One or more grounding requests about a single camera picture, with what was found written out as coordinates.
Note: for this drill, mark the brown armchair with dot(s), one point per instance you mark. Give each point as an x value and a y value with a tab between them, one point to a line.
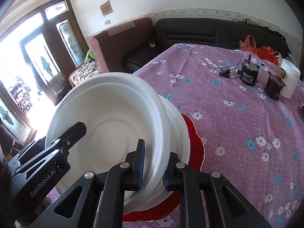
118	42

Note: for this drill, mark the red plastic bag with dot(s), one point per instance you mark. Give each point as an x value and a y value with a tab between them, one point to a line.
267	54

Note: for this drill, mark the wall switch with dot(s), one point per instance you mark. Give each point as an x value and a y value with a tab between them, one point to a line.
108	22

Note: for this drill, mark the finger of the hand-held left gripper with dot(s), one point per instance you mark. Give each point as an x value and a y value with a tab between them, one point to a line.
73	133

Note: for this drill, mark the purple floral tablecloth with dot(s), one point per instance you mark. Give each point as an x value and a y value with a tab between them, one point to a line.
225	128

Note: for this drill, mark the black power adapter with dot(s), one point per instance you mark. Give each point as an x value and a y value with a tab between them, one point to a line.
224	73

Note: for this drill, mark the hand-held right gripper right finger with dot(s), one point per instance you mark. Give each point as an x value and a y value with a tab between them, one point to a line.
169	182

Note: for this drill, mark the floral blanket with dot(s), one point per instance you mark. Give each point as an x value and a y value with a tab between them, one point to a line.
85	72

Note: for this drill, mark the green cloth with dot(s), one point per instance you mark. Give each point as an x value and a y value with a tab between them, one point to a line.
89	56

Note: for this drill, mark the small wall plaque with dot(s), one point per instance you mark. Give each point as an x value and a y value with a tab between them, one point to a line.
106	8

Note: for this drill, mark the red plate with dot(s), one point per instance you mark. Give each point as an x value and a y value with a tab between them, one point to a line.
196	142

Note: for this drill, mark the wooden glass door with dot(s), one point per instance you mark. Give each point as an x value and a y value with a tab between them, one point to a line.
54	52

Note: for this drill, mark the black water pump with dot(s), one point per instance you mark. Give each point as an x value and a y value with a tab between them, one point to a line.
248	73

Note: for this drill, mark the dark brown small jar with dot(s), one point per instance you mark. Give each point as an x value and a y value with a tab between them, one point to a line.
273	85

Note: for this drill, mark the orange plastic bag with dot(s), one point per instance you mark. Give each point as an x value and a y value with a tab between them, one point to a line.
248	44

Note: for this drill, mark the black sofa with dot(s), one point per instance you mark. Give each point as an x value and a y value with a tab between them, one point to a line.
190	33

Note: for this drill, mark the white plastic jar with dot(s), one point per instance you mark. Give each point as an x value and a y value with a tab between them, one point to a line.
291	78

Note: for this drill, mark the cream paper plate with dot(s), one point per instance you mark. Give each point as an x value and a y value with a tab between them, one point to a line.
186	147

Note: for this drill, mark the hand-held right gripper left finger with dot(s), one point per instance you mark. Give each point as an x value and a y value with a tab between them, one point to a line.
140	168

